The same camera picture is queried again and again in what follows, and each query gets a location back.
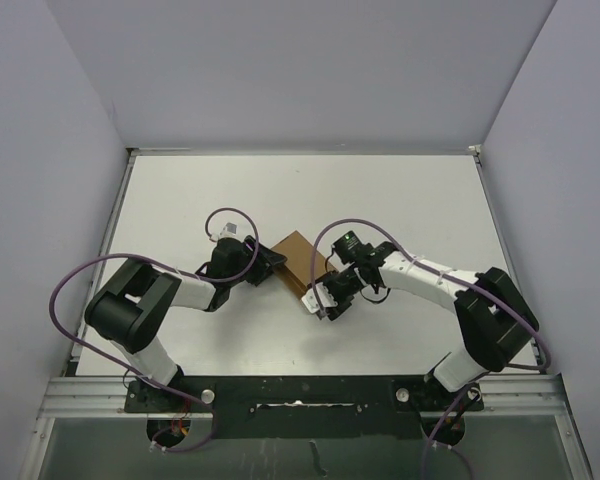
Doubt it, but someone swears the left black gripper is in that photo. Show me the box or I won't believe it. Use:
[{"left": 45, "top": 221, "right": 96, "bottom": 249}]
[{"left": 226, "top": 236, "right": 284, "bottom": 286}]

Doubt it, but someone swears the brown cardboard box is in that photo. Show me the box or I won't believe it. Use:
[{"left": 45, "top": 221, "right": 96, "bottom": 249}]
[{"left": 271, "top": 230, "right": 313, "bottom": 300}]

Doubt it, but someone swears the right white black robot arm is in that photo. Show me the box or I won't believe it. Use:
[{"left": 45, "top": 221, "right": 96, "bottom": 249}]
[{"left": 303, "top": 231, "right": 539, "bottom": 409}]

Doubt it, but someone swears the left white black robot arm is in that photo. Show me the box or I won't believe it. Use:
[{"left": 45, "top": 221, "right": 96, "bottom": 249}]
[{"left": 84, "top": 236, "right": 287, "bottom": 411}]

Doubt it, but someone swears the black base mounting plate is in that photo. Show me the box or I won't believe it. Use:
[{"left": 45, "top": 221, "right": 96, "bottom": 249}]
[{"left": 124, "top": 373, "right": 484, "bottom": 445}]

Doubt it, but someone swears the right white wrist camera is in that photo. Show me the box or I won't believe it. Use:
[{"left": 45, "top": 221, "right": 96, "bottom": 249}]
[{"left": 301, "top": 282, "right": 337, "bottom": 317}]

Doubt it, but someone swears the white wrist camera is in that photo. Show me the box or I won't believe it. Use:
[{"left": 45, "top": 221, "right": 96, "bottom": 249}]
[
  {"left": 209, "top": 222, "right": 239, "bottom": 243},
  {"left": 301, "top": 282, "right": 337, "bottom": 317}
]

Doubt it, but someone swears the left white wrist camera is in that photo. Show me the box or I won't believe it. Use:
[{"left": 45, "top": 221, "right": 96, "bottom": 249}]
[{"left": 209, "top": 222, "right": 239, "bottom": 243}]

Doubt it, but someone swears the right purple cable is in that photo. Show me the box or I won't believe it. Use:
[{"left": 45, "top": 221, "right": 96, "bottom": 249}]
[{"left": 307, "top": 217, "right": 553, "bottom": 480}]

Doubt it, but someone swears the purple cable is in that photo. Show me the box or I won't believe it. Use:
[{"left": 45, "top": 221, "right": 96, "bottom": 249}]
[
  {"left": 307, "top": 217, "right": 553, "bottom": 480},
  {"left": 47, "top": 207, "right": 260, "bottom": 454}
]

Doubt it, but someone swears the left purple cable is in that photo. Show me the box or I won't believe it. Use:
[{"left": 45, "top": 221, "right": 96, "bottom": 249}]
[{"left": 47, "top": 207, "right": 260, "bottom": 454}]

